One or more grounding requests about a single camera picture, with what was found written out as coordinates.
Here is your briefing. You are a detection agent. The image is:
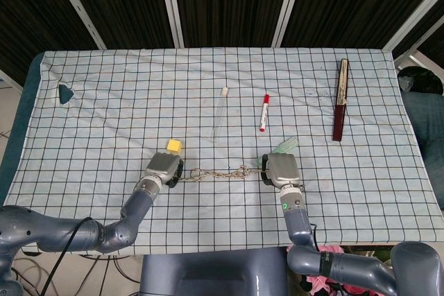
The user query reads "white partition post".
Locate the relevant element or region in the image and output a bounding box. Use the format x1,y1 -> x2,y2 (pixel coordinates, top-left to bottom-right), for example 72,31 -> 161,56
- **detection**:
271,0 -> 307,48
46,0 -> 107,50
382,0 -> 444,51
157,0 -> 185,49

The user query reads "black floor cable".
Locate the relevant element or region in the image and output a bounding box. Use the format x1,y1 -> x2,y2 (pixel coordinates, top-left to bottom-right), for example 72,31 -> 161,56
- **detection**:
78,253 -> 144,285

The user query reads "dark red folded fan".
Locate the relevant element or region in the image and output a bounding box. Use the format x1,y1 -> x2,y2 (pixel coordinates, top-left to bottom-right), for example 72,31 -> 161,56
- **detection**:
332,58 -> 350,143

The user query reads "blue checked tablecloth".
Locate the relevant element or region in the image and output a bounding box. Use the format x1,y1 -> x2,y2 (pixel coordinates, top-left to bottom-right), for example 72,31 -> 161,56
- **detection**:
0,46 -> 443,256

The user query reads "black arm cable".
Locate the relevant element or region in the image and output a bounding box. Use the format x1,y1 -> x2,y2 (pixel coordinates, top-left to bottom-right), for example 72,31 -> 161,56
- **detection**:
44,216 -> 95,296

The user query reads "green toothbrush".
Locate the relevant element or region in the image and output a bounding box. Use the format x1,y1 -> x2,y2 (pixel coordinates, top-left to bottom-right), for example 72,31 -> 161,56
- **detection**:
255,137 -> 300,167

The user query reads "red and white marker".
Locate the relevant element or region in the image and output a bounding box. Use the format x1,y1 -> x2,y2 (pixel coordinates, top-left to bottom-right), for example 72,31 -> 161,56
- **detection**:
257,93 -> 272,134

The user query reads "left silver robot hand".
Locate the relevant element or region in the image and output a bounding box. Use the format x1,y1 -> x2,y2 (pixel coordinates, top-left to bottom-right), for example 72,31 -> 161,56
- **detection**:
144,152 -> 186,189

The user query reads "clear test tube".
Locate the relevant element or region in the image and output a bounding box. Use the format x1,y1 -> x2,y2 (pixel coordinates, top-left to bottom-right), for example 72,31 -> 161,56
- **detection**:
212,86 -> 229,139

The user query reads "yellow cube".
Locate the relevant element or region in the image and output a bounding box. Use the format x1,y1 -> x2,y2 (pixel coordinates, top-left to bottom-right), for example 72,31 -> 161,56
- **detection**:
166,139 -> 184,155

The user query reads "blue jeans leg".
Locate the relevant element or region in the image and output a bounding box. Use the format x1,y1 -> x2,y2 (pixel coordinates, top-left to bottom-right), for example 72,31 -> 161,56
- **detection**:
403,90 -> 444,207

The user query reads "braided beige rope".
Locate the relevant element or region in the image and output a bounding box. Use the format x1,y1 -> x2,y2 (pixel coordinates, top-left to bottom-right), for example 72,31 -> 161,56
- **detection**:
178,165 -> 270,183

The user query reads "black pleated curtain panel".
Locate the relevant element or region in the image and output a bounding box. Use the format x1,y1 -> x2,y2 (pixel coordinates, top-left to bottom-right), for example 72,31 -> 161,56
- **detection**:
171,0 -> 296,49
0,0 -> 95,72
58,0 -> 175,50
280,0 -> 444,49

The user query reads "teal padded table cover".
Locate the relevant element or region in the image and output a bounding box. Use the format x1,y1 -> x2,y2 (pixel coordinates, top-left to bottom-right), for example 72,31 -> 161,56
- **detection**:
0,51 -> 74,204

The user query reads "black bag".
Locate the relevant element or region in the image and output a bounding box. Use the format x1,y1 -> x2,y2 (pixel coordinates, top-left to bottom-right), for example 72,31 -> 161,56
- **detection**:
396,66 -> 444,95

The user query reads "grey floor cable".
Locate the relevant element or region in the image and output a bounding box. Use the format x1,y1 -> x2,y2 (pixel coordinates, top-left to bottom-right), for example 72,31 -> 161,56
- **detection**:
9,257 -> 53,296

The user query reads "blue-grey robot torso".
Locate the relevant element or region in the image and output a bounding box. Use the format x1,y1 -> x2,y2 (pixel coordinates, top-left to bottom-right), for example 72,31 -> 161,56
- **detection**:
139,246 -> 291,296

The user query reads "pink cloth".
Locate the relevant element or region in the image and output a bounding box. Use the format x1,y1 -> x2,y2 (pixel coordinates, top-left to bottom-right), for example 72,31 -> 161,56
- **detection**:
298,244 -> 348,296

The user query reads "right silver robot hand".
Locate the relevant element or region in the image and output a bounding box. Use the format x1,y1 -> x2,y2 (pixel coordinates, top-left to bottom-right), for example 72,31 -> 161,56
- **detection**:
260,153 -> 302,188

